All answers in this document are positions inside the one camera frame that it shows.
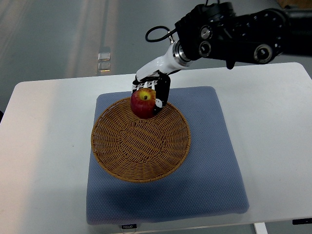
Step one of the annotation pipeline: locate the brown wicker basket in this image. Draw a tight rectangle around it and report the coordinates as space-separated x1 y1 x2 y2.
91 98 191 183

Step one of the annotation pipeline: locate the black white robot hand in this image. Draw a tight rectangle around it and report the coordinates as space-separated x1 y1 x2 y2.
132 41 192 115

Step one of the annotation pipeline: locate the black cable loop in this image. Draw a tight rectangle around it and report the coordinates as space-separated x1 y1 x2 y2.
145 25 176 44

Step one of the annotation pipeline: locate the metal floor plate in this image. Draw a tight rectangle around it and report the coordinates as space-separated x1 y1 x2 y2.
97 52 111 72

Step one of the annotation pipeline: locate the blue grey cushion mat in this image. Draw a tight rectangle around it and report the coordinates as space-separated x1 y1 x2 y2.
86 86 249 225

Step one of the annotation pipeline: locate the black label tag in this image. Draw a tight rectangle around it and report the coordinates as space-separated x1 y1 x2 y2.
121 224 137 230

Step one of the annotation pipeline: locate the white table leg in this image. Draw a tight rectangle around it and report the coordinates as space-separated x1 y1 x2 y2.
253 222 268 234

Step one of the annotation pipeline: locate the black table bracket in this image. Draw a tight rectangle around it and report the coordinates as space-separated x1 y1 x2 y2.
292 218 312 225

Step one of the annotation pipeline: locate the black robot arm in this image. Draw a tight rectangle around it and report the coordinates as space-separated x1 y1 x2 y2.
175 2 312 69

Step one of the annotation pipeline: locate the red apple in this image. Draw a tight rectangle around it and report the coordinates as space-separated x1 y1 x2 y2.
130 88 156 119

